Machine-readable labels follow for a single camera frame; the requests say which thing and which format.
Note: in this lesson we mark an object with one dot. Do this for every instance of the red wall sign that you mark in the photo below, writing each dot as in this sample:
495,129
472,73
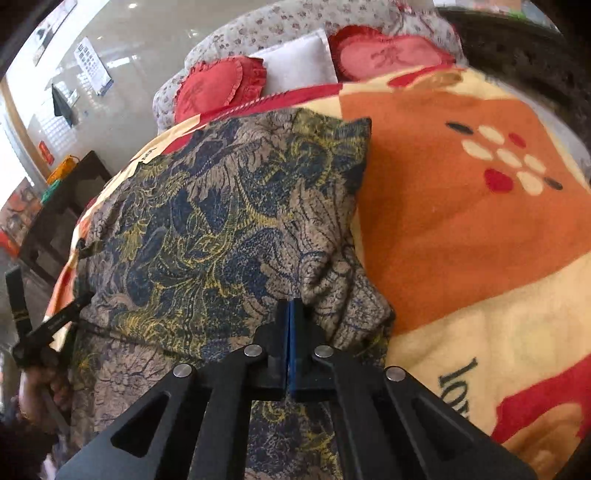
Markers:
46,152

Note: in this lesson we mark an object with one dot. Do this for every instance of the floral upholstered headboard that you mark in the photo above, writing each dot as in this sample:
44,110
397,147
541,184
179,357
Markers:
258,27

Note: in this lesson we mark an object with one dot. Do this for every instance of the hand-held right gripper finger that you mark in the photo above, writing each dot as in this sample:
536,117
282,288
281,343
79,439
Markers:
286,332
293,332

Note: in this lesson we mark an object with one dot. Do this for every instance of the dark hanging cloth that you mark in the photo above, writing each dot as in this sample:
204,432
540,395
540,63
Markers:
62,106

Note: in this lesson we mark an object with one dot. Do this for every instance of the framed wall picture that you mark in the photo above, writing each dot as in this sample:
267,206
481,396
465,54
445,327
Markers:
53,27

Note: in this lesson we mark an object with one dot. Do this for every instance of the orange red printed blanket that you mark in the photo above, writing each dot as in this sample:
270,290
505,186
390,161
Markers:
438,230

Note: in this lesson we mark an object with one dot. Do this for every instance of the orange basket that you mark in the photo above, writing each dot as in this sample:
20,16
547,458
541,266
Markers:
62,170

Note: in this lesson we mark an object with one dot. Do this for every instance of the dark wooden table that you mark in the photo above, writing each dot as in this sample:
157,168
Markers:
69,207

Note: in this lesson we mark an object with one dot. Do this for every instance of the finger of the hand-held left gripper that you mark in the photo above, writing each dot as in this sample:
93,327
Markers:
14,295
60,316

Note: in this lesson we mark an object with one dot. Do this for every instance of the brown blue floral patterned garment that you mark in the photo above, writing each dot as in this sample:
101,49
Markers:
207,221

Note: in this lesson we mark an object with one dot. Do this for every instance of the red heart pillow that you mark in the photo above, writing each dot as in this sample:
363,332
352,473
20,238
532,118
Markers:
392,50
212,87

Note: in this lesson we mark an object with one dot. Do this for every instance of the red orange box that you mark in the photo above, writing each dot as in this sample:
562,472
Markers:
16,217

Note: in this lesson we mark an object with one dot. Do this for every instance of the person's left hand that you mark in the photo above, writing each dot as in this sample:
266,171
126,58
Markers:
39,397

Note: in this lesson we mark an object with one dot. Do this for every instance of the green packet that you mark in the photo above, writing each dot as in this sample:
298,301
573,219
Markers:
51,191

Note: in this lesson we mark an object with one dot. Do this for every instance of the white pillow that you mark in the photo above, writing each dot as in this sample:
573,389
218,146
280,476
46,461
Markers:
295,64

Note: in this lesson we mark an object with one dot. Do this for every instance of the wall poster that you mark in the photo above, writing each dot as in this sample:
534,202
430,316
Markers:
92,64

